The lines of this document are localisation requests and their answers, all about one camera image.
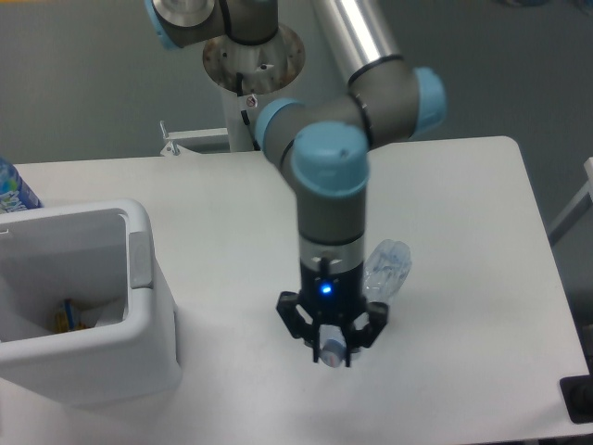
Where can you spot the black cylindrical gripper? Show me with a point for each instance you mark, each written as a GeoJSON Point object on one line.
{"type": "Point", "coordinates": [335, 299]}

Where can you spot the clear crushed plastic bottle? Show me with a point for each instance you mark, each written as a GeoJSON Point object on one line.
{"type": "Point", "coordinates": [385, 272]}

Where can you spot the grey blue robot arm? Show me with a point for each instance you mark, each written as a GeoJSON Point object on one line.
{"type": "Point", "coordinates": [321, 152]}

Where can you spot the white plastic trash can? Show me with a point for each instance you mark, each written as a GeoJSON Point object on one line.
{"type": "Point", "coordinates": [102, 256]}

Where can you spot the yellow blue trash in bin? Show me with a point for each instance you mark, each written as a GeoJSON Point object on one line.
{"type": "Point", "coordinates": [68, 317]}

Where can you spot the black clamp at table corner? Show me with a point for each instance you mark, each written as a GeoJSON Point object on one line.
{"type": "Point", "coordinates": [577, 394]}

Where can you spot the white table leg right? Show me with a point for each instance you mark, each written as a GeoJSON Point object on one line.
{"type": "Point", "coordinates": [574, 210]}

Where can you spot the blue labelled bottle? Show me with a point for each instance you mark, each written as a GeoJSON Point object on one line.
{"type": "Point", "coordinates": [16, 195]}

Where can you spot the white metal base frame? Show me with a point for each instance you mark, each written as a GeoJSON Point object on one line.
{"type": "Point", "coordinates": [207, 141]}

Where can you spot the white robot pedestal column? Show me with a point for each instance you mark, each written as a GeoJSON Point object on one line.
{"type": "Point", "coordinates": [252, 76]}

